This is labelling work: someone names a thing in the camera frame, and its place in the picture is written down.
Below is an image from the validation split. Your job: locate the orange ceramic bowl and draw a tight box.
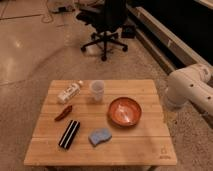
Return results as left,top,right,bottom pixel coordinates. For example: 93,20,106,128
107,97,142,127

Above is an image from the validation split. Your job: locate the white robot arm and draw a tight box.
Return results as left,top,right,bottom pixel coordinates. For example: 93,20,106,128
163,63,213,129

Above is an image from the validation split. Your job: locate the clear plastic cup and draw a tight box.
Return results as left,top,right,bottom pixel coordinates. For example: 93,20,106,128
89,80,105,101

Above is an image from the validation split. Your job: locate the white plastic bottle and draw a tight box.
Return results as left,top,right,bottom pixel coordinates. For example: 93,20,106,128
57,80,83,104

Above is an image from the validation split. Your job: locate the wooden table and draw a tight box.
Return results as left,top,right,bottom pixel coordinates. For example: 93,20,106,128
24,80,177,166

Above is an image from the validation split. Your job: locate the red-brown chili pepper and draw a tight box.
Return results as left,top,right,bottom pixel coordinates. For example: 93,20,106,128
54,105,73,121

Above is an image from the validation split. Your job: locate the blue sponge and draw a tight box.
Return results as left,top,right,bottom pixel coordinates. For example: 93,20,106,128
88,128,112,146

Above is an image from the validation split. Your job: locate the black white-striped box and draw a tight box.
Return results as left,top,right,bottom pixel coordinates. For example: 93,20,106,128
58,120,80,149

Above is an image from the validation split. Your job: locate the small black box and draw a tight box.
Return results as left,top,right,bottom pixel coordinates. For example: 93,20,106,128
121,25,135,38

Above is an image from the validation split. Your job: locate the black office chair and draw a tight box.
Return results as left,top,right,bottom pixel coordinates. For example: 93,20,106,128
76,0,128,61

